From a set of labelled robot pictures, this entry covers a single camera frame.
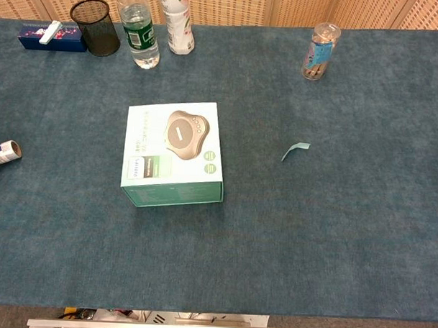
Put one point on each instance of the clear snack jar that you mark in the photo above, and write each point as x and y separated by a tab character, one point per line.
318	52

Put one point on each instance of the small teal paper scrap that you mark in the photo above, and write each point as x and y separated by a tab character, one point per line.
293	148

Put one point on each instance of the black mesh pen holder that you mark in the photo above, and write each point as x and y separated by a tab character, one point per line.
97	34

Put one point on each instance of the teal Philips product box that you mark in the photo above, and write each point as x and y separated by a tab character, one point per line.
151	140

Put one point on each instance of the clear green-label water bottle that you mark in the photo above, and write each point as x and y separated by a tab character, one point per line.
140	35

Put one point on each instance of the white printed plastic bottle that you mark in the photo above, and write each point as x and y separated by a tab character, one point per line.
178	29

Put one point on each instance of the wooden lattice screen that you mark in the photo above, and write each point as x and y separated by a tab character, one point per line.
246	6

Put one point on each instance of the silver blue-print foil roll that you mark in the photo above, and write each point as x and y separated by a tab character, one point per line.
1	153

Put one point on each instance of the blue felt table cloth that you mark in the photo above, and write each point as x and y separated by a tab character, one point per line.
310	228

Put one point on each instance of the white rectangular stick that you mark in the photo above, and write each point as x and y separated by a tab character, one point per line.
51	32

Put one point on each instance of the dark blue floral box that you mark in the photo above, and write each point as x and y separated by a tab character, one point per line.
65	43

